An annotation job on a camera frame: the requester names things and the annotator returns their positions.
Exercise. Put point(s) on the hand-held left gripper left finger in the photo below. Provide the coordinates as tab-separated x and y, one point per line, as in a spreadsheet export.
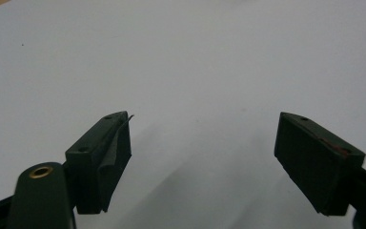
95	165

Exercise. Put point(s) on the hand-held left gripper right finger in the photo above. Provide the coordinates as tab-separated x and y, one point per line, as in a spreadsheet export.
317	162

